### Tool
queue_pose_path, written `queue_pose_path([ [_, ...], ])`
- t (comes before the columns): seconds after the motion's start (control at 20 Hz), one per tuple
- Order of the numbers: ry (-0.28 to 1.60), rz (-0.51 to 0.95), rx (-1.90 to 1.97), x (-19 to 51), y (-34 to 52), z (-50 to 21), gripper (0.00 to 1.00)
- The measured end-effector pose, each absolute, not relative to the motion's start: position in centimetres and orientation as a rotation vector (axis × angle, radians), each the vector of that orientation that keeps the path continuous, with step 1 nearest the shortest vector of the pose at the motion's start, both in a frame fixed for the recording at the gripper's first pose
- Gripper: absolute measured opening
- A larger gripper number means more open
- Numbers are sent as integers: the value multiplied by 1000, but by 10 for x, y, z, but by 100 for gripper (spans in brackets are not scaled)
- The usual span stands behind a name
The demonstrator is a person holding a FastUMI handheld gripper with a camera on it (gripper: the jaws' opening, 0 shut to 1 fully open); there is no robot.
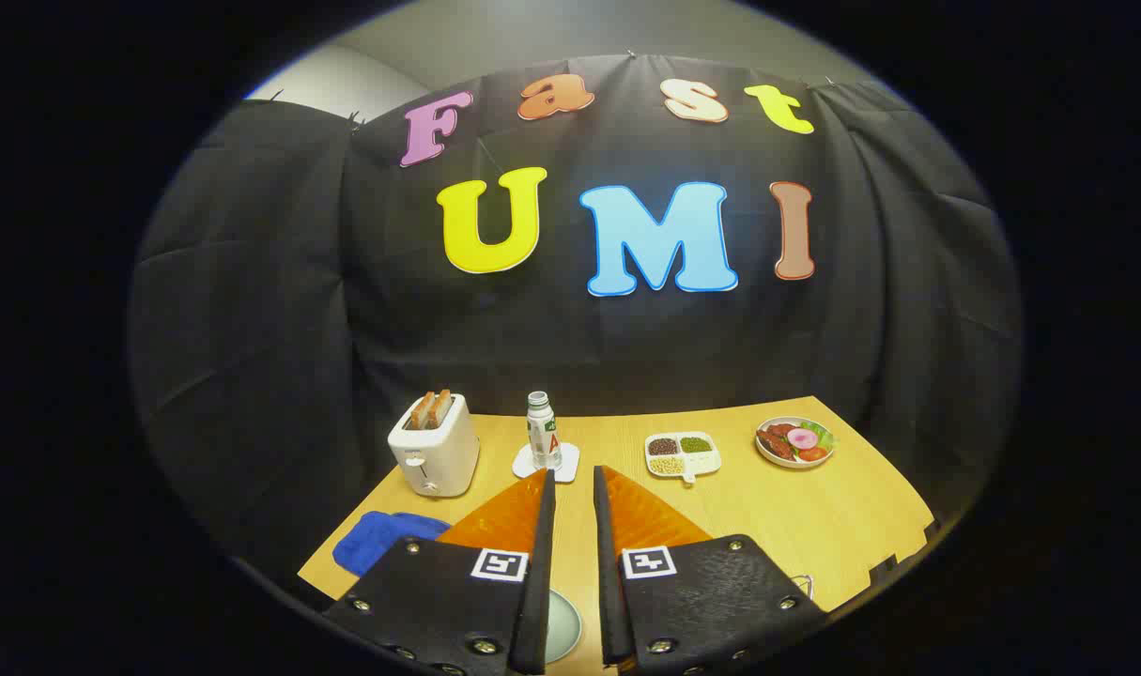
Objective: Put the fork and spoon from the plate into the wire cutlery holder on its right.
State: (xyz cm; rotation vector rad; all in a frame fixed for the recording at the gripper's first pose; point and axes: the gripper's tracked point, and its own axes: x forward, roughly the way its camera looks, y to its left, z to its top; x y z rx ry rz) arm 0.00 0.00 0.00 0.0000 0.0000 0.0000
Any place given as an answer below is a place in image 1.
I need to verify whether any pale green plate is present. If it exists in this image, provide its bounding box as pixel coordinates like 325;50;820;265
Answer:
544;589;583;665

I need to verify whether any white divided dish of beans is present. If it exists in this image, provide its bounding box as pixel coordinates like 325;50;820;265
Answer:
644;432;722;484

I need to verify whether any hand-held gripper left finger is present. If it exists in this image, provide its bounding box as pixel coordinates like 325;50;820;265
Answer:
321;468;558;676

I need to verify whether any blue cloth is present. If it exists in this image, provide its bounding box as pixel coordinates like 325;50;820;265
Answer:
332;511;454;576

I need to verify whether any white square coaster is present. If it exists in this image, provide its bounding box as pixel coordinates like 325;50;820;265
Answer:
512;441;581;484

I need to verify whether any white toaster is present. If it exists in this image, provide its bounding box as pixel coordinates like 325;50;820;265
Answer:
388;392;481;499

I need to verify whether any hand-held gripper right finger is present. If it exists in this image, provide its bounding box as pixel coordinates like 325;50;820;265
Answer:
593;465;829;676

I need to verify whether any clear plastic drink bottle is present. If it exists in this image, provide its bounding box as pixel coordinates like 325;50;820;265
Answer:
527;392;563;470

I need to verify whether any black backdrop cloth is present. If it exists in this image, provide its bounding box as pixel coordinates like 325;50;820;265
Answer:
127;54;1026;602

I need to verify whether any white plate of food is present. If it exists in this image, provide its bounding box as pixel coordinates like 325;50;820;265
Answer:
755;416;836;469

